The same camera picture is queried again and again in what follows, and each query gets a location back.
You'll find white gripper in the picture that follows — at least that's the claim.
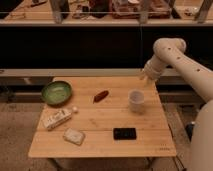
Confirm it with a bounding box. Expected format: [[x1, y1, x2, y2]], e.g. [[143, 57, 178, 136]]
[[140, 59, 166, 81]]

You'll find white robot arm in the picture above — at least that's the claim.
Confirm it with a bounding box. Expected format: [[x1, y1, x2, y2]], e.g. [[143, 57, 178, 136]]
[[140, 38, 213, 171]]

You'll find green ceramic bowl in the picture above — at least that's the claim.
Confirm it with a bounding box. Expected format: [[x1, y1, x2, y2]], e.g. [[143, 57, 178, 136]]
[[41, 81, 72, 106]]

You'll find red sausage toy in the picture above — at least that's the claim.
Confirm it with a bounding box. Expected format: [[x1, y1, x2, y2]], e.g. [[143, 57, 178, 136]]
[[93, 90, 109, 103]]

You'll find black rectangular phone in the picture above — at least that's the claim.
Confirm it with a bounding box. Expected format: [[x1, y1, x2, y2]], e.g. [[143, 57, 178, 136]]
[[113, 128, 137, 140]]

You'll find wooden table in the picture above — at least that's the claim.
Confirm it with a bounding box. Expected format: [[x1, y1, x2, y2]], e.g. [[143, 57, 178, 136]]
[[29, 77, 176, 168]]

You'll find white sponge block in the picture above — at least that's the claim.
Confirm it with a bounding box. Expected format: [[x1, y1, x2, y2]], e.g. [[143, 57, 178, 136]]
[[63, 128, 85, 145]]

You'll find white carton box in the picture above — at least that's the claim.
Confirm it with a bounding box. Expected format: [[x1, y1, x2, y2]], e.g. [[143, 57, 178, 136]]
[[42, 109, 72, 131]]

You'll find wooden shelf with clutter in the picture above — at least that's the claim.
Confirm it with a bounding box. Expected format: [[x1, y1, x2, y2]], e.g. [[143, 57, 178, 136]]
[[0, 0, 213, 27]]

